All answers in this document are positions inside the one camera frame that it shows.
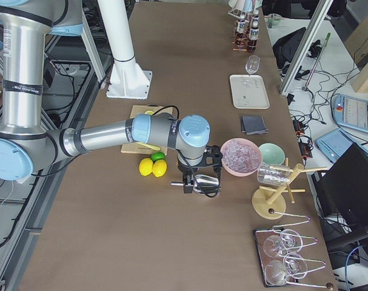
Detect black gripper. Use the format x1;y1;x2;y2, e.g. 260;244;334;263
178;162;195;194

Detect copper wire bottle basket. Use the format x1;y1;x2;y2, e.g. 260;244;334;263
228;8;257;52

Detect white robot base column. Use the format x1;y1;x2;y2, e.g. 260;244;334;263
98;0;152;100

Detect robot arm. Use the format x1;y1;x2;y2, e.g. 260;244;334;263
0;1;210;193

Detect tea bottle two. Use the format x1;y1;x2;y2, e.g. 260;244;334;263
247;10;259;53

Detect tea bottle one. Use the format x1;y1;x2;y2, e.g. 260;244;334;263
236;14;246;33

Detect steel ice scoop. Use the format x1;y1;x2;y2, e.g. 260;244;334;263
170;174;221;198

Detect yellow lemon near lime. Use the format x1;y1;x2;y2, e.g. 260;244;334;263
152;159;167;178

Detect green lime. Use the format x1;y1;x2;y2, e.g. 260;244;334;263
150;152;165;162

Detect yellow-green plastic knife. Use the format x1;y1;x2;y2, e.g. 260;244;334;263
137;142;161;152

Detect pink bowl of ice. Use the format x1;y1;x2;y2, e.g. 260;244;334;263
221;138;262;177

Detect bamboo cutting board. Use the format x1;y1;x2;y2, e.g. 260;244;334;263
121;105;168;155

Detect grey folded cloth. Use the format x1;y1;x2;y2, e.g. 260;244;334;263
241;115;268;135

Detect clear ribbed glass cup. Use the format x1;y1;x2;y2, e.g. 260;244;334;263
257;163;292;186

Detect wooden cup rack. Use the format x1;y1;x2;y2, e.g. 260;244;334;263
252;164;327;220

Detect green empty bowl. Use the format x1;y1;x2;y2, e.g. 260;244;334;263
259;143;286;165

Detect cream rabbit tray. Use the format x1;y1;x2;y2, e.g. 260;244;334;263
229;75;270;109

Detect hanging wine glass far right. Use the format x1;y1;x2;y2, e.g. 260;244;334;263
279;229;303;253

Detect hanging wine glass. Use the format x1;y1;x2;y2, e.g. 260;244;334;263
283;253;307;279
279;229;303;253

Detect clear wine glass on tray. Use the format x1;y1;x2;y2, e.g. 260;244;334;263
243;55;261;88

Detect black mirror tray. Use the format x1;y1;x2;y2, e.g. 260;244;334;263
253;228;289;288

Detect hanging wine glass near right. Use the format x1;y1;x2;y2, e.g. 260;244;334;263
283;253;307;279

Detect black monitor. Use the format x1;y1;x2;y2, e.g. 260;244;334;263
318;144;368;227

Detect teach pendant tablet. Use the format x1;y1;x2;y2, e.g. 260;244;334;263
332;95;368;133

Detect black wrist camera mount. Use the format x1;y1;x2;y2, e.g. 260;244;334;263
196;145;222;168

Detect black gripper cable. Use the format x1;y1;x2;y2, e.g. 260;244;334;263
147;105;223;199

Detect wire glass hanger rack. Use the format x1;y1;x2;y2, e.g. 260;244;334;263
262;224;334;290

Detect aluminium frame post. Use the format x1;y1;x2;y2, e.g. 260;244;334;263
279;0;333;96

